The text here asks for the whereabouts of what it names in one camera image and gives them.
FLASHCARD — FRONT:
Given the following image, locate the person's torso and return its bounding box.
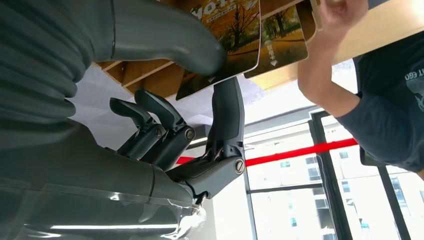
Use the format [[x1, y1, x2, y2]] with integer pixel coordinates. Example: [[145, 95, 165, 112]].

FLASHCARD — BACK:
[[336, 31, 424, 181]]

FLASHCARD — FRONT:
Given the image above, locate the wooden slotted card rack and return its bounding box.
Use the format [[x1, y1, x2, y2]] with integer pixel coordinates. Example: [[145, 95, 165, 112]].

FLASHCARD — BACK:
[[94, 0, 324, 100]]

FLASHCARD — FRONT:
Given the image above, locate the dark grey block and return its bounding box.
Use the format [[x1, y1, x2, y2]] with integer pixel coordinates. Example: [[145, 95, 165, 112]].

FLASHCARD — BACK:
[[367, 0, 392, 10]]

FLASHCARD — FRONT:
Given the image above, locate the red barrier belt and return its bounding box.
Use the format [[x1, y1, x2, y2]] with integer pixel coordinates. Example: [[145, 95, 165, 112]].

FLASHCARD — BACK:
[[175, 138, 359, 167]]

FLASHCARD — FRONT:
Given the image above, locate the white building outside window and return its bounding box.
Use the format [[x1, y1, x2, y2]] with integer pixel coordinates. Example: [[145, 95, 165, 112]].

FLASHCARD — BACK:
[[278, 149, 424, 240]]

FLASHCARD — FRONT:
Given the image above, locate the dark window frame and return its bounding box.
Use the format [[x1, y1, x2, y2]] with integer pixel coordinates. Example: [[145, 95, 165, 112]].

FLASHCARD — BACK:
[[243, 110, 424, 240]]

